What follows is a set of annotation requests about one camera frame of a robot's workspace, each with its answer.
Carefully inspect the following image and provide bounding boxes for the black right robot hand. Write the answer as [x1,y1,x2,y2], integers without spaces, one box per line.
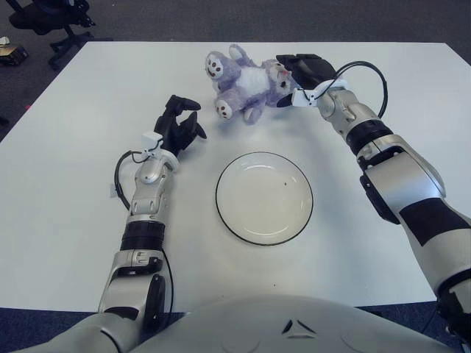
[275,54,338,108]

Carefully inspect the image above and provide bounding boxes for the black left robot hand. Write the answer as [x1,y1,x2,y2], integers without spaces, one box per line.
[153,94,208,157]

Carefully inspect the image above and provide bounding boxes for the purple plush bunny doll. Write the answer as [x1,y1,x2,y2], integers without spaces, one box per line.
[203,43,306,126]

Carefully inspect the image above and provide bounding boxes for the white plate with black rim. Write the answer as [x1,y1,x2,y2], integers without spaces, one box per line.
[215,151,314,246]

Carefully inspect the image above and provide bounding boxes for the brown box on floor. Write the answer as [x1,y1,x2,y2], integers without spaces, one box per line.
[0,35,29,67]

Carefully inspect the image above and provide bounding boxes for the black office chair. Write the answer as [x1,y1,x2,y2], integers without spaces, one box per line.
[7,0,113,71]

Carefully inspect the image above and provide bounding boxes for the silver robot torso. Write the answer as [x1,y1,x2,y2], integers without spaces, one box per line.
[121,293,457,353]

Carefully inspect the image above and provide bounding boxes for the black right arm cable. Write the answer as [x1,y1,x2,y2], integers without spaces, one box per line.
[312,60,389,118]

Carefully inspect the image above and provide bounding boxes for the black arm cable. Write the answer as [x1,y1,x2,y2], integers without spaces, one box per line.
[114,149,174,313]
[312,60,389,118]

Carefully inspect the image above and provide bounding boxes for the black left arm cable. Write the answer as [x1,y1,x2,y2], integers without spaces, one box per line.
[114,149,174,313]

